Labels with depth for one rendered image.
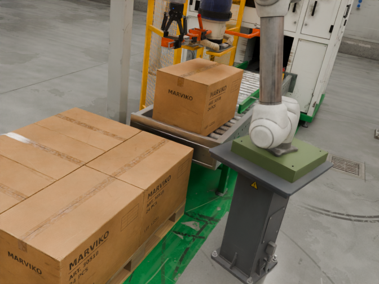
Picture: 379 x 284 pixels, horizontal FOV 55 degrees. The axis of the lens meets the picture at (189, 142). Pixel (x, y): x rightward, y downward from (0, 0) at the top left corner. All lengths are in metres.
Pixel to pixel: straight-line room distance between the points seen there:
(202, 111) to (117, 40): 1.35
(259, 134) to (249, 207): 0.56
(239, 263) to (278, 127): 0.97
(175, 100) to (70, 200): 1.04
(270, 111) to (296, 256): 1.23
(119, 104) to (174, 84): 1.24
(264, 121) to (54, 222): 1.01
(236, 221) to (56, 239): 1.02
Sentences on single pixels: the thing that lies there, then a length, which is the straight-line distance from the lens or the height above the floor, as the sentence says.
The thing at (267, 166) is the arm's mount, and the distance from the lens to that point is 1.85.
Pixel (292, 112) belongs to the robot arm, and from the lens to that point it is 1.83.
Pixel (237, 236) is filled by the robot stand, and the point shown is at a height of 0.24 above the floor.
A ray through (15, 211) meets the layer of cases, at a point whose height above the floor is 0.54.
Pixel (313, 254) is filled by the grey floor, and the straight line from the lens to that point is 2.66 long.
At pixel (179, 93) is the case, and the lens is 2.44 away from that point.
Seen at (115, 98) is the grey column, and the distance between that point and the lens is 3.59.
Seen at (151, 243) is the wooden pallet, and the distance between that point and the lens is 2.37.
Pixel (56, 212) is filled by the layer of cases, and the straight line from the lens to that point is 1.76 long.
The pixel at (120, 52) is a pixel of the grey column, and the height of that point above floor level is 0.81.
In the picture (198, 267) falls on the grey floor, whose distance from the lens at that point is 2.30.
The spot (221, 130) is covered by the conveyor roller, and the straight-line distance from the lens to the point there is 2.68.
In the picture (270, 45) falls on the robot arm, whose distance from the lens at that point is 1.62.
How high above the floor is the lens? 1.62
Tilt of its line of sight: 26 degrees down
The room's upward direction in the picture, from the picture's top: 9 degrees clockwise
